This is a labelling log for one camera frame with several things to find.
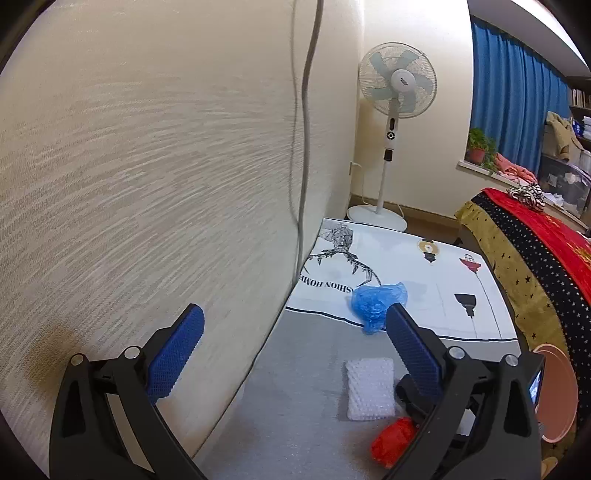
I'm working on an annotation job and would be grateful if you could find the pink plastic bin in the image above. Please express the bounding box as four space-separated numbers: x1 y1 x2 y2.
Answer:
531 342 580 445

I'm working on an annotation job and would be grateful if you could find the wooden bookshelf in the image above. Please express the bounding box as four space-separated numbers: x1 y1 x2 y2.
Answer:
566 76 591 153

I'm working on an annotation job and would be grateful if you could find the potted green plant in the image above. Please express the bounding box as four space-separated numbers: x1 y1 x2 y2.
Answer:
466 128 499 172

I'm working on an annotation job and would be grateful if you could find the white windowsill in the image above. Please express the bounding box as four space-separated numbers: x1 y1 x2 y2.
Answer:
457 159 498 177

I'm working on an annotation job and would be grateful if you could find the zebra patterned cloth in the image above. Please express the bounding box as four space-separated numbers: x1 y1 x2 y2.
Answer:
506 183 546 212

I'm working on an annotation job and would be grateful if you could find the clear storage box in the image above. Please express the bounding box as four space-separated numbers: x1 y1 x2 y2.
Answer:
538 154 591 223

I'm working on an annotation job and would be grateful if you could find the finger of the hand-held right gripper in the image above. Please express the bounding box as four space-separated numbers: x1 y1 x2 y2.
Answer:
394 373 437 423

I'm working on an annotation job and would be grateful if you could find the pink cloth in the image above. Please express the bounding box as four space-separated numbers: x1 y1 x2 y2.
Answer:
494 154 539 184

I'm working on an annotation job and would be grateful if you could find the thin wall cable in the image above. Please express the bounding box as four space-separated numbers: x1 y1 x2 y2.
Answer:
287 0 298 217

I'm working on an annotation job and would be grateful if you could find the white fan power cord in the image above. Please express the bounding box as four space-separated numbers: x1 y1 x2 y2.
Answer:
352 161 408 220

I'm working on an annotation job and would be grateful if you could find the white printed floor mat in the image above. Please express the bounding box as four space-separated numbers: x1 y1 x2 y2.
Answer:
285 218 522 343

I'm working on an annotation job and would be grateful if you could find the red starry blanket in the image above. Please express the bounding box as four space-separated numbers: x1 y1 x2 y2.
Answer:
455 187 591 476

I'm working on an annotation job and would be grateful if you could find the white standing fan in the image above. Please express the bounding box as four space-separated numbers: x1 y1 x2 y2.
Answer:
346 42 438 232

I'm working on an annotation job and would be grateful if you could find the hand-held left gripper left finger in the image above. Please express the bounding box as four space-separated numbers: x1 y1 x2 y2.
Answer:
48 304 208 480

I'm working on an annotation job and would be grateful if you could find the beige jacket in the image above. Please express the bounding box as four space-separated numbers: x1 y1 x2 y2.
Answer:
545 111 583 160

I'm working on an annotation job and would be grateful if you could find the grey floor mat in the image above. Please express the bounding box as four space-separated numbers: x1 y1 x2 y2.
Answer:
191 307 525 480

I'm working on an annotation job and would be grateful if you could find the grey wall conduit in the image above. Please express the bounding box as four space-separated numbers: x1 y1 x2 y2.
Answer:
295 0 325 282

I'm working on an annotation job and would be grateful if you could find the red plastic bag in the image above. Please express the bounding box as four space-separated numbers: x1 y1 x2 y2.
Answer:
372 416 421 468

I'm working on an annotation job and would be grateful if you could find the blue curtain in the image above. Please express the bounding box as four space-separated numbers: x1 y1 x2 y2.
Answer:
470 16 574 180

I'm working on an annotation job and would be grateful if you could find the foam fruit net sleeve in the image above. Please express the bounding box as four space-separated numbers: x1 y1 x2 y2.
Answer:
345 357 398 422

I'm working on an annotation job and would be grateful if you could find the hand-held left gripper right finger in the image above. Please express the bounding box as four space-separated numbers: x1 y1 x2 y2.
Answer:
385 304 542 480

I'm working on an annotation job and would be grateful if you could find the blue plastic bag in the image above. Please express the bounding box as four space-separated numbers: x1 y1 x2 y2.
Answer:
351 281 409 335

